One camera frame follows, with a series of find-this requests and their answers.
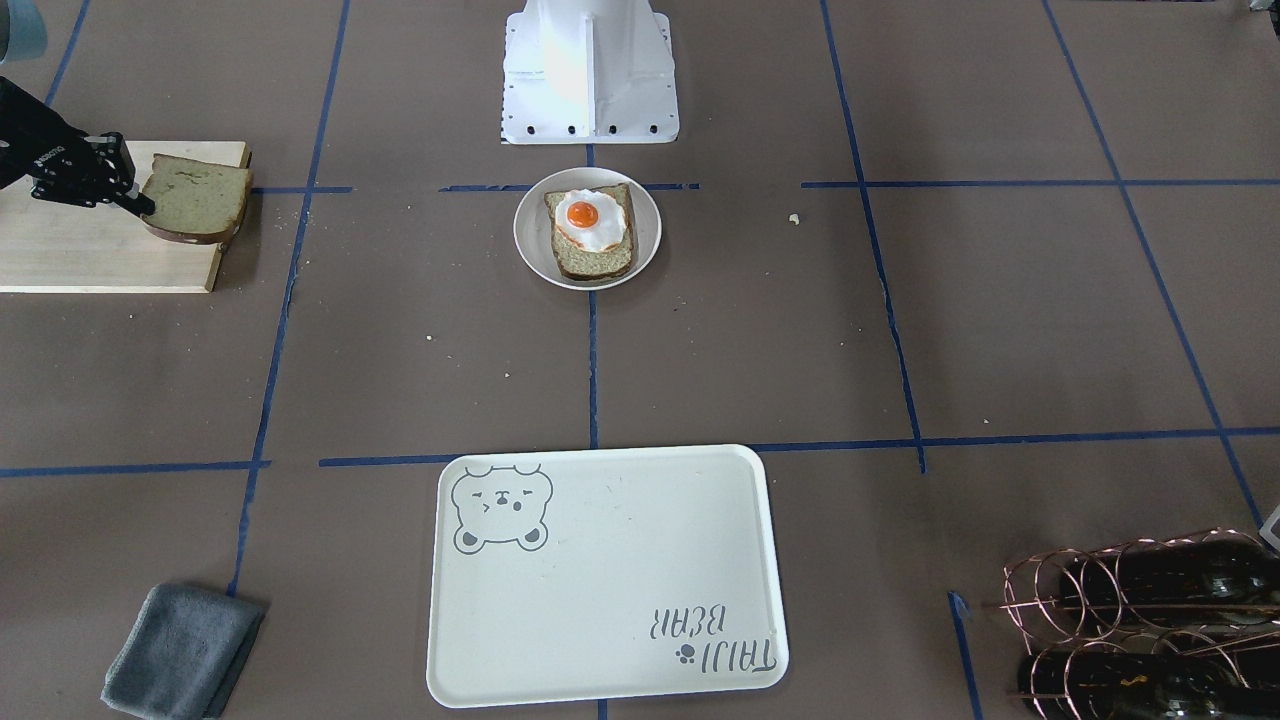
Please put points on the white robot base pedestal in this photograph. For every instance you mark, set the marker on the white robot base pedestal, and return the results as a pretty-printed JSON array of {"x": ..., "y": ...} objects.
[{"x": 588, "y": 72}]

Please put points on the white round plate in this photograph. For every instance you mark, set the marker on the white round plate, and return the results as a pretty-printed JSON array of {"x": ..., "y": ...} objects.
[{"x": 531, "y": 224}]

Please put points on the green wine bottle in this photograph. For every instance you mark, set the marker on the green wine bottle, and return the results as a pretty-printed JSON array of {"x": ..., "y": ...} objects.
[
  {"x": 1209, "y": 582},
  {"x": 1178, "y": 675}
]

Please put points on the grey folded cloth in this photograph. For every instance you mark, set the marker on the grey folded cloth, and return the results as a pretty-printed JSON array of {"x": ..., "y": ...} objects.
[{"x": 185, "y": 654}]

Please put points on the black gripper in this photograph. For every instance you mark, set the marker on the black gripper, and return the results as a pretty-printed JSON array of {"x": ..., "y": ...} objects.
[{"x": 30, "y": 135}]

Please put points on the copper wire bottle rack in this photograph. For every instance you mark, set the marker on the copper wire bottle rack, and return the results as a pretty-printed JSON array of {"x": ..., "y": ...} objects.
[{"x": 1031, "y": 600}]

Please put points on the wooden cutting board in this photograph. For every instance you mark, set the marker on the wooden cutting board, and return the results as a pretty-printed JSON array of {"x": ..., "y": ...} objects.
[{"x": 48, "y": 247}]

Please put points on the cream bear serving tray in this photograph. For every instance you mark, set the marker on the cream bear serving tray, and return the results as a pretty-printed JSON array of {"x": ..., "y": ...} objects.
[{"x": 600, "y": 574}]

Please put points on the bread slice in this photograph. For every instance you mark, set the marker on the bread slice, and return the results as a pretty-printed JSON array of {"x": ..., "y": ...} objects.
[
  {"x": 195, "y": 201},
  {"x": 580, "y": 265}
]

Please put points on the fried egg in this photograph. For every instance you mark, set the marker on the fried egg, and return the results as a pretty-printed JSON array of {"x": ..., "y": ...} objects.
[{"x": 592, "y": 221}]

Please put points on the green wine bottle middle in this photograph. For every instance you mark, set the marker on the green wine bottle middle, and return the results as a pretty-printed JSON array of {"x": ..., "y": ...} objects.
[{"x": 1209, "y": 582}]

